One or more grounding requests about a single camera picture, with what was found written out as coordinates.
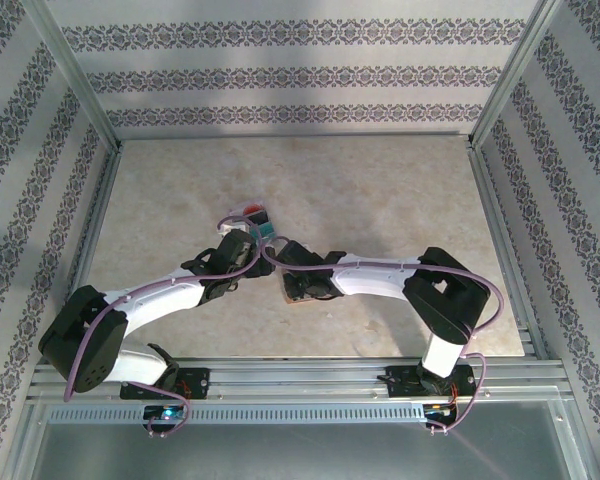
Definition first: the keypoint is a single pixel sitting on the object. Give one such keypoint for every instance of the black card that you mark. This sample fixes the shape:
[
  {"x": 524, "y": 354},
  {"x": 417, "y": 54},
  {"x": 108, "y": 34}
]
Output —
[{"x": 259, "y": 218}]

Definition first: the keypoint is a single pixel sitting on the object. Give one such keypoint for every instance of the grey sheet metal shelf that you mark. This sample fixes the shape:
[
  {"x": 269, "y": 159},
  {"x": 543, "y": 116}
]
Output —
[{"x": 300, "y": 455}]

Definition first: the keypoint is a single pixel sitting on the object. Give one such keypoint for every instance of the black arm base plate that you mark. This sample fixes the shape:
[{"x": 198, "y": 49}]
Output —
[
  {"x": 200, "y": 382},
  {"x": 400, "y": 385}
]

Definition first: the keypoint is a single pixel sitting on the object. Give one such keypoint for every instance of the brown leather wallet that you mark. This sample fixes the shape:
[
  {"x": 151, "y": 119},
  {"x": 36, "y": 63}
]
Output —
[{"x": 300, "y": 301}]

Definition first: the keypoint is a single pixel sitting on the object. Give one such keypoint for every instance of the small controller board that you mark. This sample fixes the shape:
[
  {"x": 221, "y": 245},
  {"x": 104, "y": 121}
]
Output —
[
  {"x": 167, "y": 414},
  {"x": 437, "y": 411}
]

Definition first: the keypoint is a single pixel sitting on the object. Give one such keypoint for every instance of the aluminium frame post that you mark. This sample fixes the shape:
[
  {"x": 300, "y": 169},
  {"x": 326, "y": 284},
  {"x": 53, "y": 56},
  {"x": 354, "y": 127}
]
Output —
[
  {"x": 512, "y": 75},
  {"x": 78, "y": 75}
]

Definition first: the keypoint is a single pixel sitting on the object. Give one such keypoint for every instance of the aluminium mounting rail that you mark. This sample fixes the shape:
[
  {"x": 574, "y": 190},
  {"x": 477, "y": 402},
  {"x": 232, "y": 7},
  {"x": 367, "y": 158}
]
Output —
[{"x": 300, "y": 382}]

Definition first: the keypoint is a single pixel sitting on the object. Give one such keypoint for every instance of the red and white card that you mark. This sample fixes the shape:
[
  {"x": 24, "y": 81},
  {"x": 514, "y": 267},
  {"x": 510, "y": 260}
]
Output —
[{"x": 252, "y": 209}]

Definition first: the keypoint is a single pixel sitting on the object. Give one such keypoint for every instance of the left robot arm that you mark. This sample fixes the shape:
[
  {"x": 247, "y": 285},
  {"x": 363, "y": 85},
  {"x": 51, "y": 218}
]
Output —
[{"x": 150, "y": 305}]

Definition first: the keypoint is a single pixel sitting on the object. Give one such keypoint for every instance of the white card with red circle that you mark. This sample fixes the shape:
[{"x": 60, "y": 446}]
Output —
[{"x": 236, "y": 212}]

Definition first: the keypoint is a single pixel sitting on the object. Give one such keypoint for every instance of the aluminium side rail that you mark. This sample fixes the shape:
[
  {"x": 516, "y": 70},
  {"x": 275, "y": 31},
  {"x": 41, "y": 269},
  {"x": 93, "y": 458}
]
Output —
[
  {"x": 505, "y": 250},
  {"x": 89, "y": 250}
]

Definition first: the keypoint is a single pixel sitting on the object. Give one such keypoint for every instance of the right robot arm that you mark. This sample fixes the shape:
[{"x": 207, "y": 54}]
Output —
[{"x": 375, "y": 275}]

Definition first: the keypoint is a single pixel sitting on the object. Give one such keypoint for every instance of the clear acrylic card box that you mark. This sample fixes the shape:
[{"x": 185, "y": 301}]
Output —
[{"x": 237, "y": 207}]

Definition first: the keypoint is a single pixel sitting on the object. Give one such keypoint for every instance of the teal card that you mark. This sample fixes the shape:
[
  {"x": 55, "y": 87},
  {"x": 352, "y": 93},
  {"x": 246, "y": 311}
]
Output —
[{"x": 266, "y": 229}]

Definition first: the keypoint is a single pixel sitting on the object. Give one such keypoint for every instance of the aluminium back rail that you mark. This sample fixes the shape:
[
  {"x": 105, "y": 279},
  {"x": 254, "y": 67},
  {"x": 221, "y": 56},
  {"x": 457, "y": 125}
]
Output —
[{"x": 300, "y": 136}]

